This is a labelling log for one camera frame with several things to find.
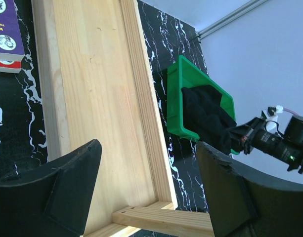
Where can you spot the green plastic tray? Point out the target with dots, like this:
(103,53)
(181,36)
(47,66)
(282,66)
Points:
(181,74)

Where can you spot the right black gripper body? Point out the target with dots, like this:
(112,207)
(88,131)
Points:
(252,135)

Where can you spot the black t shirt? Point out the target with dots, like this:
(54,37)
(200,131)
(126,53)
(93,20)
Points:
(203,115)

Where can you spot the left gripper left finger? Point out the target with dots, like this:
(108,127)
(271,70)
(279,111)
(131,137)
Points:
(52,200)

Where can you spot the wooden hanger stand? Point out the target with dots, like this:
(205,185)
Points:
(96,83)

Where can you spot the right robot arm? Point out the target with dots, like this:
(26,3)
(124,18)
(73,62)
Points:
(293,138)

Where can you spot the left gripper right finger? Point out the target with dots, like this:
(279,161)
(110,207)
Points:
(245,202)

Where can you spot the purple cartoon book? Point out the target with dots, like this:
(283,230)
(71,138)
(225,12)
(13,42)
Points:
(11,45)

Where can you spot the black marble mat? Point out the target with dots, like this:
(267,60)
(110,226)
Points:
(22,137)

